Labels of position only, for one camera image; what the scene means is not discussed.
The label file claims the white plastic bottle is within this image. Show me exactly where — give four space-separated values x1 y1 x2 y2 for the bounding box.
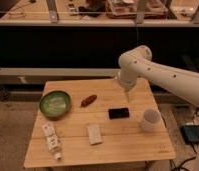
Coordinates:
42 122 62 160

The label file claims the green bowl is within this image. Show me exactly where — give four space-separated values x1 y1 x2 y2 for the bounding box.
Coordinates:
39 90 71 118

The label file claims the wooden table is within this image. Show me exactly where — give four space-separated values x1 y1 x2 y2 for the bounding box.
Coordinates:
24 78 176 168

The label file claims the tan pusher stick tool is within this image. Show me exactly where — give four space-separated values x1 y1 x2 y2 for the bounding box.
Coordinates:
125 91 130 103

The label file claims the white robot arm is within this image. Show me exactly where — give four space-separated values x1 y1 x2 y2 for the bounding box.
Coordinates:
117 45 199 107

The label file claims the black power adapter box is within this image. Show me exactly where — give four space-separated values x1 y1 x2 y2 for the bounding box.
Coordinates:
180 125 199 144

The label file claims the brown sausage toy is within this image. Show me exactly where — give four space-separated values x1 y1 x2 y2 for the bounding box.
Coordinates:
81 95 97 107

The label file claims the white cup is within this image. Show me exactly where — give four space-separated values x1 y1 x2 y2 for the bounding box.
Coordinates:
140 109 161 132

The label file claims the black eraser block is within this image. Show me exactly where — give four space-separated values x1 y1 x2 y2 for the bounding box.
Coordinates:
108 108 130 119

